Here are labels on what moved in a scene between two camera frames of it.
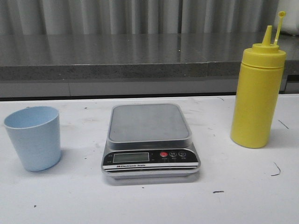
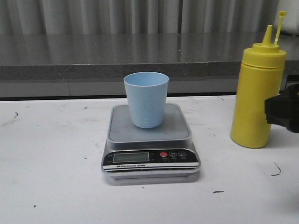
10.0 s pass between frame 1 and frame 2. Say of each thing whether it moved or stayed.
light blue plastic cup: moved
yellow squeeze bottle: stayed
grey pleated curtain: stayed
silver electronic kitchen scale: stayed
